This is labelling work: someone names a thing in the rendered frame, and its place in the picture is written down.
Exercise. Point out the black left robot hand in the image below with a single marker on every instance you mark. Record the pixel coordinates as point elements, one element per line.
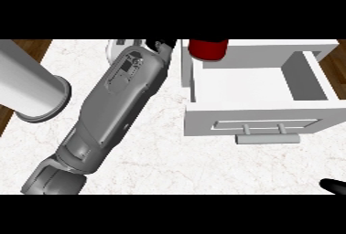
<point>160,43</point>

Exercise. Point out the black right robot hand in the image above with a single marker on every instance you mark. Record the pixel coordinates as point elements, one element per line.
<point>336,186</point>

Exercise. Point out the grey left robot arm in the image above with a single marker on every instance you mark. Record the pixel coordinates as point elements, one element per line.
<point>113,106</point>

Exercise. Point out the red can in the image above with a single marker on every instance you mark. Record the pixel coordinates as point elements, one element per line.
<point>207,50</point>

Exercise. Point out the white open drawer box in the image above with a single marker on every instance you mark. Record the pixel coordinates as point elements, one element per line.
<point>243,83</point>

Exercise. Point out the white drawer front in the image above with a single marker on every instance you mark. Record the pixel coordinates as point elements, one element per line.
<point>199,122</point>

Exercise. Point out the white cylinder with grey rim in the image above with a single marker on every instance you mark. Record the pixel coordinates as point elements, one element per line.
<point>23,85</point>

